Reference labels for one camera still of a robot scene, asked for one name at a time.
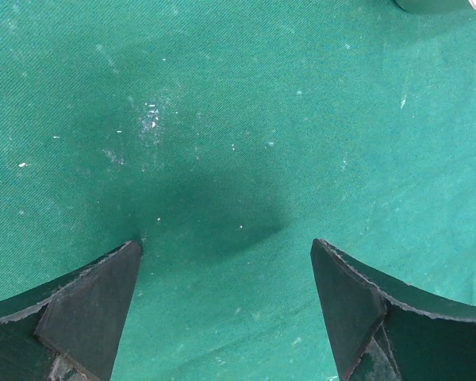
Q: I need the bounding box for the dark green surgical cloth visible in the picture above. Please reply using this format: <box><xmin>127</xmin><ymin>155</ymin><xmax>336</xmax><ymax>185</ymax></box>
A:
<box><xmin>0</xmin><ymin>1</ymin><xmax>476</xmax><ymax>380</ymax></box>

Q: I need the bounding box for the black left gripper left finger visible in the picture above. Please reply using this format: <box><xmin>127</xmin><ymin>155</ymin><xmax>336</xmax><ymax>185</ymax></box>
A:
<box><xmin>0</xmin><ymin>241</ymin><xmax>142</xmax><ymax>380</ymax></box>

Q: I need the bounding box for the stainless steel instrument tray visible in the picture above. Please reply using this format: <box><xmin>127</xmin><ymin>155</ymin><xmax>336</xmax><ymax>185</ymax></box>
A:
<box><xmin>394</xmin><ymin>0</ymin><xmax>476</xmax><ymax>14</ymax></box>

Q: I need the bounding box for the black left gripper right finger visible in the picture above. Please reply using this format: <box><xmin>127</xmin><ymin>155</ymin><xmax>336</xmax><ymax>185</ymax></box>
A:
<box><xmin>310</xmin><ymin>239</ymin><xmax>476</xmax><ymax>380</ymax></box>

